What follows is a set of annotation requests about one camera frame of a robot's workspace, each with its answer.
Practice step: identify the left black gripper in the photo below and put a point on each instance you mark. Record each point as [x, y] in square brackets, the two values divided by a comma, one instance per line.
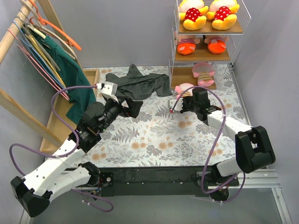
[126, 108]

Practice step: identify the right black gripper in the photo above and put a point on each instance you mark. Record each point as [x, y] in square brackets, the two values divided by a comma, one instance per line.
[187, 105]

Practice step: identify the black-haired doll striped shirt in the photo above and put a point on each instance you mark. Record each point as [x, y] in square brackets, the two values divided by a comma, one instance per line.
[186, 44]

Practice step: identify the yellow frog plush big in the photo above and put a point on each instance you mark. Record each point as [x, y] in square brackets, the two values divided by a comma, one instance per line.
[192, 14]

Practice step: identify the yellow frog plush small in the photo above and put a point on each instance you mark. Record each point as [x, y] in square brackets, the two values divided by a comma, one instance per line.
[222, 13]

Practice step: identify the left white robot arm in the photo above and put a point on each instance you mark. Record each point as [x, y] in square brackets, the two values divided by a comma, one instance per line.
[36, 190]

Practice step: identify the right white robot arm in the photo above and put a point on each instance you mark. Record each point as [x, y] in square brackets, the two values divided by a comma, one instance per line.
[253, 148]

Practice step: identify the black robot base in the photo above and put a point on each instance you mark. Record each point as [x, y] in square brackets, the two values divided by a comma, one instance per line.
[149, 181]

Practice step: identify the dark grey cloth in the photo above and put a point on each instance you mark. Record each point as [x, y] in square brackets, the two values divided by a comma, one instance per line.
[137, 86]

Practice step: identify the wooden clothes rack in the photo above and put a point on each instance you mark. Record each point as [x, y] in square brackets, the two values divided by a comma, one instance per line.
[22, 85]

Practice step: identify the green shirt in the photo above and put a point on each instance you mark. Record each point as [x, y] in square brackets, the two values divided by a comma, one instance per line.
[71, 75]

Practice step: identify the blue hanger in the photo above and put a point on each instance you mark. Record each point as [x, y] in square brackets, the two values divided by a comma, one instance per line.
[28, 46]

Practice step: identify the beige hanger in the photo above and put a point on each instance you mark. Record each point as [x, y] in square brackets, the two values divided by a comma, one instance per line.
[49, 31]

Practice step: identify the yellow hanger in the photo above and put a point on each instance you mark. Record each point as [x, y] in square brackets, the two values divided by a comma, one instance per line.
[43, 54]

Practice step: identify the pink hanger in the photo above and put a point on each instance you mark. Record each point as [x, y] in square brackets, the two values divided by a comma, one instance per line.
[36, 64]

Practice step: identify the orange hanger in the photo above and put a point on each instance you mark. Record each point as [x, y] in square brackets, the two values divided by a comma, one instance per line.
[52, 20]

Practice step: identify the grey hanger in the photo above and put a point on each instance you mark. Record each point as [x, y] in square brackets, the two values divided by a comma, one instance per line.
[30, 30]

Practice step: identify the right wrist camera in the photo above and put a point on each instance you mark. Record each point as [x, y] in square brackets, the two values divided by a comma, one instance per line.
[175, 105]

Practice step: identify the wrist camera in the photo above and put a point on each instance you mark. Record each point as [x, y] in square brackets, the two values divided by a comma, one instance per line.
[175, 105]
[108, 90]

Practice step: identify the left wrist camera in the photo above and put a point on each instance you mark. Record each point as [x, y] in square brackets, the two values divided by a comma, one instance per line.
[108, 90]

